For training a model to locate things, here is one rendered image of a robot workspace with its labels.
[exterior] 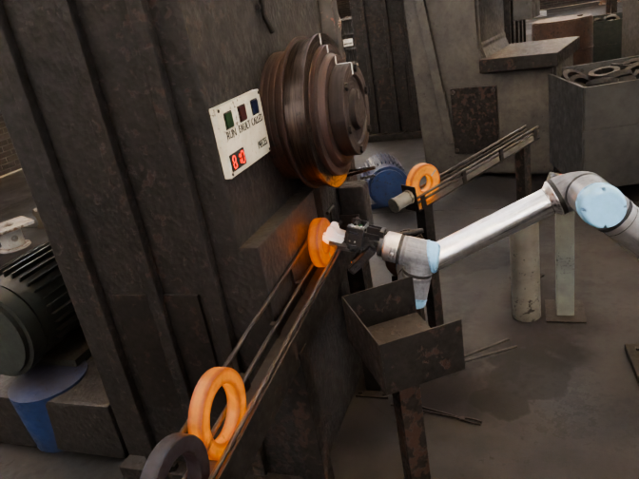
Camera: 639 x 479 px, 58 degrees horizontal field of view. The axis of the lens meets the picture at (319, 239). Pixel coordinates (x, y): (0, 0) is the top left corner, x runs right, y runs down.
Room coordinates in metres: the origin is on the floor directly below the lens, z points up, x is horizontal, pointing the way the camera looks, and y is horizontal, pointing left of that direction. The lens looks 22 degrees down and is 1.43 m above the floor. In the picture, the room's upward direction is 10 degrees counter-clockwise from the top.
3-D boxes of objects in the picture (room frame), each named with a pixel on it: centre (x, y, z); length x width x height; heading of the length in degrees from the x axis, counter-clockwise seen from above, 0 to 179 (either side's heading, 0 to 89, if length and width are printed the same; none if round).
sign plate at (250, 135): (1.55, 0.15, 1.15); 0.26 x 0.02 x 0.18; 158
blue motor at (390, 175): (4.06, -0.55, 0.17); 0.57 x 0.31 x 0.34; 178
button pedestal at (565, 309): (2.17, -1.02, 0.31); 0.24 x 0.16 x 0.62; 158
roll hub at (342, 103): (1.78, -0.17, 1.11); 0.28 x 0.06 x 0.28; 158
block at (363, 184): (2.04, -0.16, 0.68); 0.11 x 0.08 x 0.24; 68
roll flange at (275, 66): (1.85, 0.00, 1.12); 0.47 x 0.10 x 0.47; 158
